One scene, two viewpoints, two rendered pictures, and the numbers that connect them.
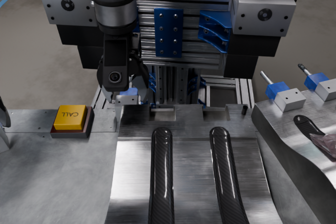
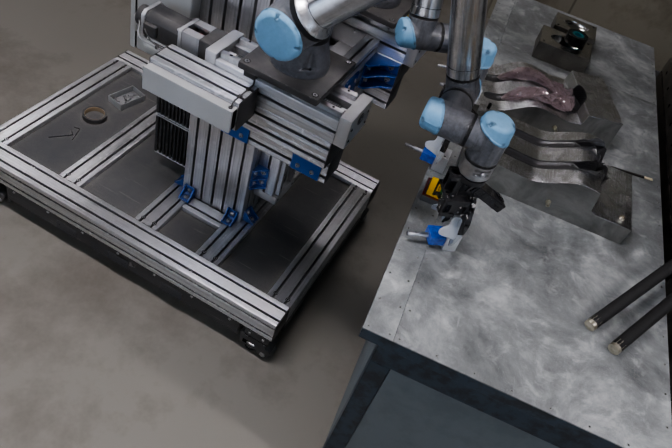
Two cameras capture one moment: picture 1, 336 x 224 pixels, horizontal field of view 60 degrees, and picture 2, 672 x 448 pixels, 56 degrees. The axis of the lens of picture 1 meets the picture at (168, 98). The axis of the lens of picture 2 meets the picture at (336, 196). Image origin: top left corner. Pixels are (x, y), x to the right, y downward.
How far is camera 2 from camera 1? 1.75 m
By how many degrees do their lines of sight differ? 56
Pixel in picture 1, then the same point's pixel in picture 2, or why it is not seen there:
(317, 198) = (533, 122)
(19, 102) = (18, 419)
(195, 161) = (516, 142)
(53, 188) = (491, 221)
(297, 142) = (505, 105)
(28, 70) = not seen: outside the picture
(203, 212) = (548, 152)
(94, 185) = not seen: hidden behind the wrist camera
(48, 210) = (506, 227)
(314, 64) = not seen: hidden behind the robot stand
